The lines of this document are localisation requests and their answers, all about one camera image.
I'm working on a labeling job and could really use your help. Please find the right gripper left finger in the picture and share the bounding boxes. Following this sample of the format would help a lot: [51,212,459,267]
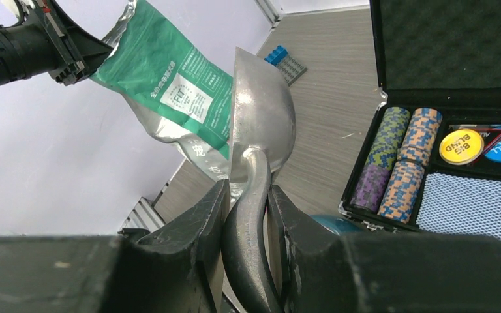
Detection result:
[0,180,230,312]

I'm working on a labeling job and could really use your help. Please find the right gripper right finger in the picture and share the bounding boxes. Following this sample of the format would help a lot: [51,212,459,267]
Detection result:
[267,185,501,312]

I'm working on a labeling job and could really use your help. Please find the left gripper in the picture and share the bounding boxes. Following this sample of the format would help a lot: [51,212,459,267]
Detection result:
[0,1,113,86]

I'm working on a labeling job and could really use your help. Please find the green pet food bag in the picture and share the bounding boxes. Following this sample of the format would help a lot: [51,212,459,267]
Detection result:
[92,1,232,181]

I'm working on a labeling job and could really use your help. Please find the teal double pet bowl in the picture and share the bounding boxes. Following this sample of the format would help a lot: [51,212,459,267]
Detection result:
[311,215,367,236]

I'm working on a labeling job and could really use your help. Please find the black poker chip case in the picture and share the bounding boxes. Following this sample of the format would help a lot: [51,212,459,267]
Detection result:
[339,1,501,233]

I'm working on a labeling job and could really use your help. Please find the blue card deck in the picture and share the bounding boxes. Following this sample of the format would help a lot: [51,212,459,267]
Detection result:
[416,173,501,240]

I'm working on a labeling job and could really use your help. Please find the blue lego brick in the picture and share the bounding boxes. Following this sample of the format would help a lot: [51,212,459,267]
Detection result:
[264,45,288,67]

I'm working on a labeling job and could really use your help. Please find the yellow big blind button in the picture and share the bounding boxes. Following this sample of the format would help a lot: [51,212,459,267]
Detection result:
[438,129,485,165]

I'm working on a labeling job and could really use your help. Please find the grey lego base plate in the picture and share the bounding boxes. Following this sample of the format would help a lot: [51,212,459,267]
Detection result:
[276,55,307,86]

